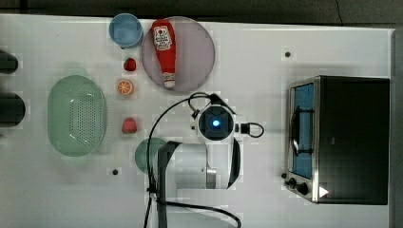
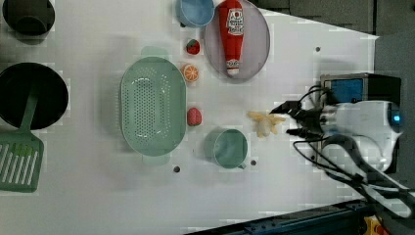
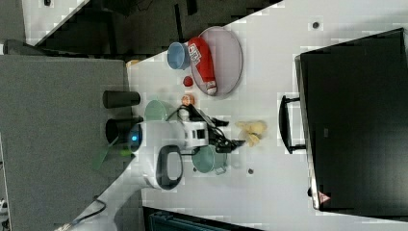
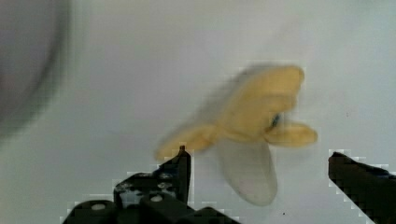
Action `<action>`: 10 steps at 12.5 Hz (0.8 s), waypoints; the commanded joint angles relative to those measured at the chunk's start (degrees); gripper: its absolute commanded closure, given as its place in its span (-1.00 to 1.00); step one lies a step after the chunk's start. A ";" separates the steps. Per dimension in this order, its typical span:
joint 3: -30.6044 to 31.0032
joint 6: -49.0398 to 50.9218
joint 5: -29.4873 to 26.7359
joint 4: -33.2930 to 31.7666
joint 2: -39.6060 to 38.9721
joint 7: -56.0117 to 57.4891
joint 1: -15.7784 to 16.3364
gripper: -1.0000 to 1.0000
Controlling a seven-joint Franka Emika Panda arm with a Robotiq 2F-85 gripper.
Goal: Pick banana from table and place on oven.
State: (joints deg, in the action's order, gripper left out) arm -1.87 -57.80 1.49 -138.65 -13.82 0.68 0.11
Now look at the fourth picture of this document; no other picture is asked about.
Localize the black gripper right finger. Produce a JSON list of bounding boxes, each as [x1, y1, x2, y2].
[[328, 152, 396, 224]]

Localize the grey round plate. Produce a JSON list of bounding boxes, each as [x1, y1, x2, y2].
[[1, 0, 71, 139]]

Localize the peeled plush banana toy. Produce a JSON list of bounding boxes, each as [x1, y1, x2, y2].
[[154, 65, 318, 206]]

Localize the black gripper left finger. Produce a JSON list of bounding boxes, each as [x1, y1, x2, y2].
[[113, 146, 191, 208]]

